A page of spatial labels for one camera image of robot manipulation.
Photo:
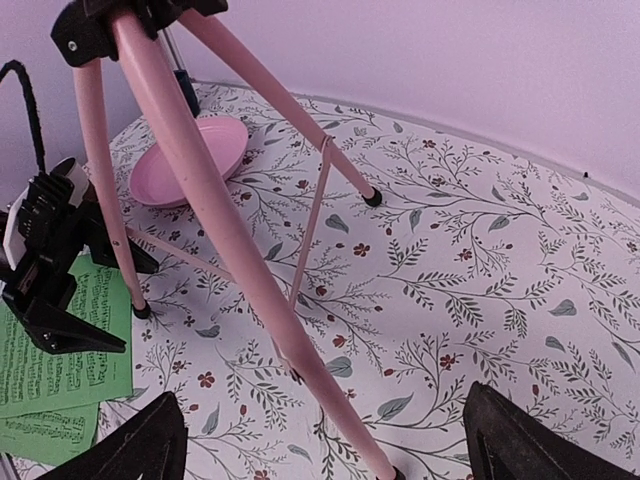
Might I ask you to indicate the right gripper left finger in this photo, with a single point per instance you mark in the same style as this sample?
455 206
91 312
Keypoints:
150 445

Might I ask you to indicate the pink music stand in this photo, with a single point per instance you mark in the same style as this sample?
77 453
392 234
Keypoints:
86 32

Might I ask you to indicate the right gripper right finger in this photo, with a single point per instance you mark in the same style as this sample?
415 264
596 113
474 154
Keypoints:
504 442

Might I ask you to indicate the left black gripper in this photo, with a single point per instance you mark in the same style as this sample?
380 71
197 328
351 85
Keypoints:
39 290

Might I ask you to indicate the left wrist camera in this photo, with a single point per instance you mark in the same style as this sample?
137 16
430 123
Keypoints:
33 218

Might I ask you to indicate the small brown white jar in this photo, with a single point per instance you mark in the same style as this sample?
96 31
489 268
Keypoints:
69 168

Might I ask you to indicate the green sheet music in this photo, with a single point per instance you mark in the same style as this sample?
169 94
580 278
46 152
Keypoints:
51 437
34 380

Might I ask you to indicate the dark blue cup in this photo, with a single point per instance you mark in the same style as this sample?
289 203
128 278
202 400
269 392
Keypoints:
188 91

